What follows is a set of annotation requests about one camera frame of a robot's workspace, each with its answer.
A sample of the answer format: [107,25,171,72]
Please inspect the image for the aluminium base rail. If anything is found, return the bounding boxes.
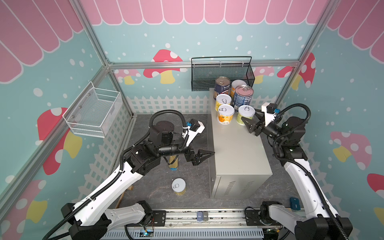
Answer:
[119,207,319,230]

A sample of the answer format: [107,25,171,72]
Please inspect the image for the white slotted cable duct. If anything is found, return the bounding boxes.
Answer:
[101,229,265,240]

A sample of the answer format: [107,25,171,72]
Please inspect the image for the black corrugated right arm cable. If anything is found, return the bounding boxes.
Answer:
[271,103,350,240]

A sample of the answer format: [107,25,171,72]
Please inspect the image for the dark blue red label can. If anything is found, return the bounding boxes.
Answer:
[214,77,231,99]

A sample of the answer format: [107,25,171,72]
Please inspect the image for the teal object on floor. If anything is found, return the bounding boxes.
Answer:
[290,197,301,211]

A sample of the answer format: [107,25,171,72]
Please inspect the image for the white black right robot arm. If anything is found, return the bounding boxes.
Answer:
[242,117,353,240]

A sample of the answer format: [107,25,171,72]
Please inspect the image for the blue label tin can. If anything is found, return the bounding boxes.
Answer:
[233,85,254,112]

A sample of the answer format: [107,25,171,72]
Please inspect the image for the gold rectangular spam tin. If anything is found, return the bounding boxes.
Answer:
[169,155,179,171]

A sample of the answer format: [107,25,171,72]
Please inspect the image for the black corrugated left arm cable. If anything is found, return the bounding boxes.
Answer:
[41,109,188,240]

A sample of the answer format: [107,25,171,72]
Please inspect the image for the grey metal cabinet counter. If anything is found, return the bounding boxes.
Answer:
[207,89,273,199]

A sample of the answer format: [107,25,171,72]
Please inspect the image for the small blue device on rail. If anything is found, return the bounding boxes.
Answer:
[197,211,209,223]

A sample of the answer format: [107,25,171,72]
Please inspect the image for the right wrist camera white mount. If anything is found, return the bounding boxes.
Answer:
[261,103,280,127]

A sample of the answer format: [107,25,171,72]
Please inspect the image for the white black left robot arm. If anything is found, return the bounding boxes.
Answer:
[62,119,215,240]

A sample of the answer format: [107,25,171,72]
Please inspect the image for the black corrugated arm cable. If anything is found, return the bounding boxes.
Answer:
[271,103,350,240]
[41,109,188,240]

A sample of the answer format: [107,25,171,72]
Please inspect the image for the orange green plastic-lid can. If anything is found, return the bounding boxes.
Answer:
[230,80,247,99]

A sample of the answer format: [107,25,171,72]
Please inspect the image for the green can white lid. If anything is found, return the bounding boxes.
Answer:
[236,105,256,126]

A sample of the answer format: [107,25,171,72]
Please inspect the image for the black wire mesh basket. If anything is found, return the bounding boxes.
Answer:
[191,56,256,92]

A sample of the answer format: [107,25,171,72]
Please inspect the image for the white wire mesh basket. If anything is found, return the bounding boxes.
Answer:
[63,82,123,138]

